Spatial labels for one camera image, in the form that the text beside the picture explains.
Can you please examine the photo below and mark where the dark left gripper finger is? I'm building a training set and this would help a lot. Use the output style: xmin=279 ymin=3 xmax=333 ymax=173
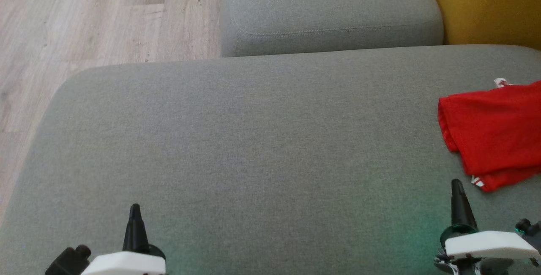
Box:
xmin=122 ymin=204 xmax=137 ymax=253
xmin=136 ymin=204 xmax=151 ymax=253

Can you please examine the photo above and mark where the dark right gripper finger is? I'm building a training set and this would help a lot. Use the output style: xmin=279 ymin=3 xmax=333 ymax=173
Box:
xmin=458 ymin=179 xmax=478 ymax=230
xmin=451 ymin=179 xmax=464 ymax=230

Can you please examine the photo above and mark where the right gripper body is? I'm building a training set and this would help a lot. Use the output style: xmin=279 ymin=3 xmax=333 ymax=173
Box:
xmin=434 ymin=223 xmax=541 ymax=275

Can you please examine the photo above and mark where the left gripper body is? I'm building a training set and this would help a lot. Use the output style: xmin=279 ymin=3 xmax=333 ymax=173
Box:
xmin=79 ymin=245 xmax=167 ymax=275

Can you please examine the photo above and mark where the red white basketball jersey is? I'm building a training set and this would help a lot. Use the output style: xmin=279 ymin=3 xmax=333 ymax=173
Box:
xmin=438 ymin=78 xmax=541 ymax=192

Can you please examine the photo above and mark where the large grey sofa seat cushion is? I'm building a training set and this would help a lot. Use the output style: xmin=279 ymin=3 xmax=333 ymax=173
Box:
xmin=0 ymin=45 xmax=541 ymax=275

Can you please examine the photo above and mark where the small grey sofa cushion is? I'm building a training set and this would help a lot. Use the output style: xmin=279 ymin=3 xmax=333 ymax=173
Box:
xmin=220 ymin=0 xmax=444 ymax=58

